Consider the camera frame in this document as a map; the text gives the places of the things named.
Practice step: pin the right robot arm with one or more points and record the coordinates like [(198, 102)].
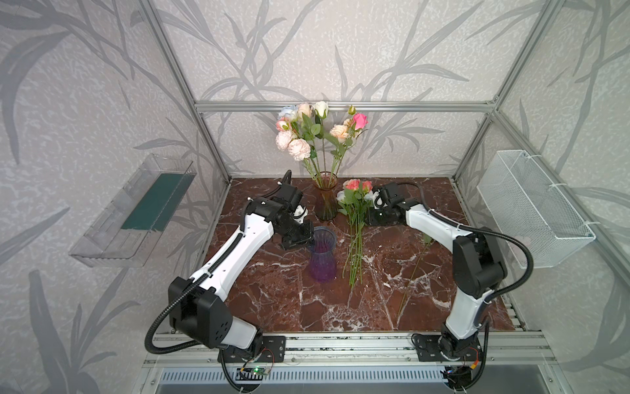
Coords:
[(478, 267)]

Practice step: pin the cream peach rose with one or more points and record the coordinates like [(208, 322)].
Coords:
[(304, 110)]

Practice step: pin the magenta pink rose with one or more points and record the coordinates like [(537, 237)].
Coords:
[(359, 121)]

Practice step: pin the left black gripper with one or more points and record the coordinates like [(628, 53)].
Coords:
[(299, 235)]

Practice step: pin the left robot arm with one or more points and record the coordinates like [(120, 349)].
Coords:
[(197, 305)]

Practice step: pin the red smoky glass vase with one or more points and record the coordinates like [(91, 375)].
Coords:
[(326, 206)]

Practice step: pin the white wire mesh basket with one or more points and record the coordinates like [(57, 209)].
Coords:
[(527, 205)]

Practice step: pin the clear plastic wall tray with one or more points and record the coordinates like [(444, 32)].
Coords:
[(125, 234)]

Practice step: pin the pale pink peony spray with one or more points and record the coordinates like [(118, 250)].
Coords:
[(300, 150)]

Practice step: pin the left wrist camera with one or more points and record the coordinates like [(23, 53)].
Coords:
[(300, 214)]

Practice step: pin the aluminium frame rail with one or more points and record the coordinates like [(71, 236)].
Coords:
[(386, 107)]

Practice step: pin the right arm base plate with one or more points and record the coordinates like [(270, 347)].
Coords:
[(444, 347)]

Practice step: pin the flower bunch on table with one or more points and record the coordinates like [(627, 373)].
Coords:
[(354, 201)]

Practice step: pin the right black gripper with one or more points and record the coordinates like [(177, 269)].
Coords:
[(376, 215)]

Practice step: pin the blue purple glass vase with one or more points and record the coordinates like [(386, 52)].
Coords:
[(322, 262)]

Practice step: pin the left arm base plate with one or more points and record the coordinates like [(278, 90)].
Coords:
[(265, 349)]

